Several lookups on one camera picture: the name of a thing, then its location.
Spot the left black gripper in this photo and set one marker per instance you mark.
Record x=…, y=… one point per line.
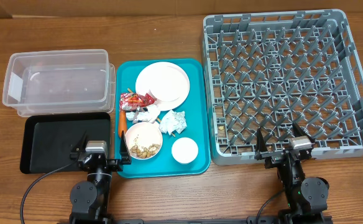
x=125, y=151

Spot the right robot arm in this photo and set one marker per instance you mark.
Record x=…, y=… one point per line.
x=306, y=196

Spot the wooden chopstick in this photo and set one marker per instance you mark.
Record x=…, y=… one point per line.
x=157, y=119

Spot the large white plate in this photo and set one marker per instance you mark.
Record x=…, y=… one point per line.
x=145, y=78

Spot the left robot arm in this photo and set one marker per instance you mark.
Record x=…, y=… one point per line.
x=90, y=198

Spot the white green tissue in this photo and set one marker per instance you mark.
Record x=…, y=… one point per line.
x=173, y=121

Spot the grey dishwasher rack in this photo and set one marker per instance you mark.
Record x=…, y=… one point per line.
x=272, y=70

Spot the white napkin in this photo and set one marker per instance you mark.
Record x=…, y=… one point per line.
x=147, y=114

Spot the small white plate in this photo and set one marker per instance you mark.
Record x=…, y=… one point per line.
x=168, y=86

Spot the black plastic tray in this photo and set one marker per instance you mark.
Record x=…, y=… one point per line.
x=49, y=139

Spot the small white cup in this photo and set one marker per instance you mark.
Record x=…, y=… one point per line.
x=184, y=150

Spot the red snack wrapper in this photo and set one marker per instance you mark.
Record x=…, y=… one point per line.
x=132, y=101

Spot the teal plastic tray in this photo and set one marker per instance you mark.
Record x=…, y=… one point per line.
x=195, y=108

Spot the orange carrot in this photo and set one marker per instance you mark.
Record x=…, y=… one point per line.
x=122, y=125

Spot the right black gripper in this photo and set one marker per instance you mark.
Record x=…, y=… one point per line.
x=276, y=158

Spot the clear plastic bin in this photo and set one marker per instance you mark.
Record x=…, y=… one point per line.
x=60, y=81

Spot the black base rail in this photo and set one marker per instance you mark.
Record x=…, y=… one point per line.
x=248, y=220

